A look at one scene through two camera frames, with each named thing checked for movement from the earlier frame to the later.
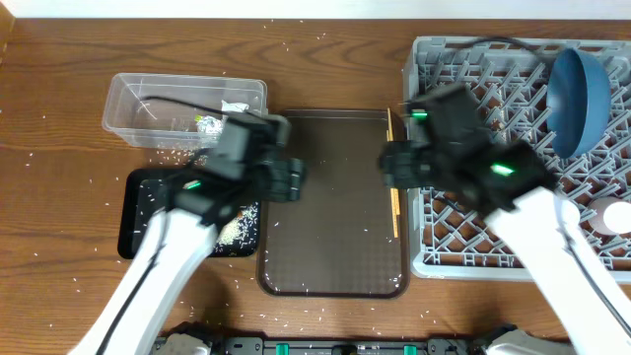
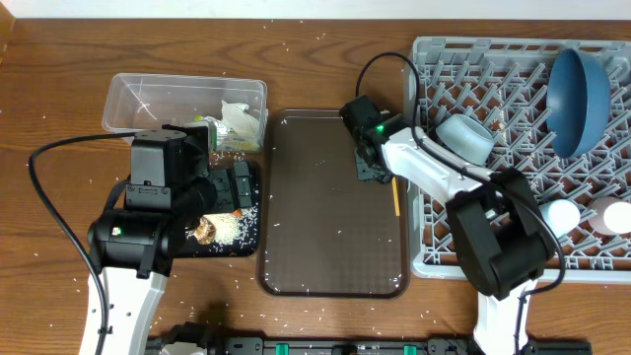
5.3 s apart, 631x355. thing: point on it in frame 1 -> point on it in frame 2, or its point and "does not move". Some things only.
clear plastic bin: [170, 124] does not move
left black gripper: [284, 178] -> [239, 184]
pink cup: [613, 215] does not move
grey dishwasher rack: [450, 237] does not move
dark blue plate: [578, 104] does not move
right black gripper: [400, 165] -> [368, 168]
